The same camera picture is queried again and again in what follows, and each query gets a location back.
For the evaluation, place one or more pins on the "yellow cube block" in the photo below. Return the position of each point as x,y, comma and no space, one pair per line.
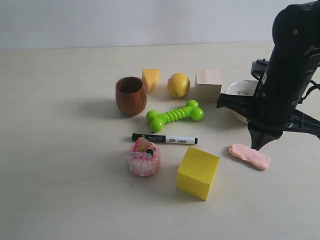
197,172

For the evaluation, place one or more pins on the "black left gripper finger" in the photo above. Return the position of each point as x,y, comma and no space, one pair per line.
241,104

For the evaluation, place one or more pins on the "pink putty slab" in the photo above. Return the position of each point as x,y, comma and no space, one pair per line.
251,156

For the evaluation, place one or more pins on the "green rubber bone toy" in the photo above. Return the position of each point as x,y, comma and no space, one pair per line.
158,120

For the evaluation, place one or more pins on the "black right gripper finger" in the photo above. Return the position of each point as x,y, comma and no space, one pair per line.
299,122

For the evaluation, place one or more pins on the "black and white marker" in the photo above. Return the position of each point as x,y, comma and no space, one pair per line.
186,140

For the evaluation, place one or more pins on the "white marbled ceramic bowl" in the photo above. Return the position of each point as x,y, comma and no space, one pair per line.
244,87

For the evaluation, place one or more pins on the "brown wooden cup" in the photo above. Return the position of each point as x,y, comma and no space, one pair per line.
130,95

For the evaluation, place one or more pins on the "pink toy cake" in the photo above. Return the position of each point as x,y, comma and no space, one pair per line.
144,158

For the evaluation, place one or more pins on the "yellow wooden wedge block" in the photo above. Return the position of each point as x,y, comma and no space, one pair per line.
150,78

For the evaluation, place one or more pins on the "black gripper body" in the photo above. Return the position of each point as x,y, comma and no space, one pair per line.
282,86

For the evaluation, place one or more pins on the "yellow lemon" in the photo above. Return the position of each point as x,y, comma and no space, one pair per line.
178,85

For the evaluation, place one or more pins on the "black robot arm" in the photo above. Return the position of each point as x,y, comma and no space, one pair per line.
295,32

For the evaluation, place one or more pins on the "natural wooden cube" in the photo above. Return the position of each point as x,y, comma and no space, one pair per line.
208,85

